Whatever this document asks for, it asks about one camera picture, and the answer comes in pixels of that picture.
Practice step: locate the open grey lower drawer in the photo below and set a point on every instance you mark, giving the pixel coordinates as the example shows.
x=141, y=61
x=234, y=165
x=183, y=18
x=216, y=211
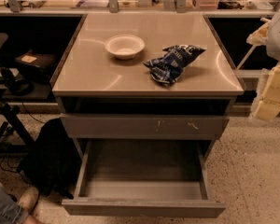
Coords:
x=143, y=178

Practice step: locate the white paper bowl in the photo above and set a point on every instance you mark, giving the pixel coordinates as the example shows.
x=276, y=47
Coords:
x=124, y=47

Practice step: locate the black headphones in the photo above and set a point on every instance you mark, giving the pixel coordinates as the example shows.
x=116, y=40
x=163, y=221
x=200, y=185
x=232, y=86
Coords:
x=18, y=87

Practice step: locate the black backpack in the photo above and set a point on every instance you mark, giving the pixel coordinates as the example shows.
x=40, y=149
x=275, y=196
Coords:
x=52, y=163

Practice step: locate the black box with label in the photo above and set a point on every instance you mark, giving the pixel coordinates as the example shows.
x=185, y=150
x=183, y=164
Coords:
x=31, y=62

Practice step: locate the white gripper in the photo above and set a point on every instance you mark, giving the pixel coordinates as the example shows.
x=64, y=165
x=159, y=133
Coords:
x=279, y=36

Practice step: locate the blue chip bag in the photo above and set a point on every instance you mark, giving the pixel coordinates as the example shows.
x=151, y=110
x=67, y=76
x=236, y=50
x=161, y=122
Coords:
x=168, y=69

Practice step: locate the closed grey upper drawer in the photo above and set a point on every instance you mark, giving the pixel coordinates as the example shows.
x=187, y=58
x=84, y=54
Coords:
x=179, y=127

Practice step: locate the beige shoe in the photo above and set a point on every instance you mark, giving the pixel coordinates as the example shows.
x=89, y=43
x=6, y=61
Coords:
x=29, y=199

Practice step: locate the person leg in jeans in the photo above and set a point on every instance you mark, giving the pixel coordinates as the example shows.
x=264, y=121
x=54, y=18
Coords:
x=12, y=213

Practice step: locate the white handled stick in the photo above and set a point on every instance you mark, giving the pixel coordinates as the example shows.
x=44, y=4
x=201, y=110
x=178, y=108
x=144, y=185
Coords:
x=242, y=62

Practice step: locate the black stand frame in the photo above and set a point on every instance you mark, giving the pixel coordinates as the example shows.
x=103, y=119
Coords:
x=12, y=121

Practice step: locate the grey drawer cabinet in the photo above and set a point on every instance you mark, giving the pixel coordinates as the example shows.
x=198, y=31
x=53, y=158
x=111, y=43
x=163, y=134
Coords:
x=92, y=81

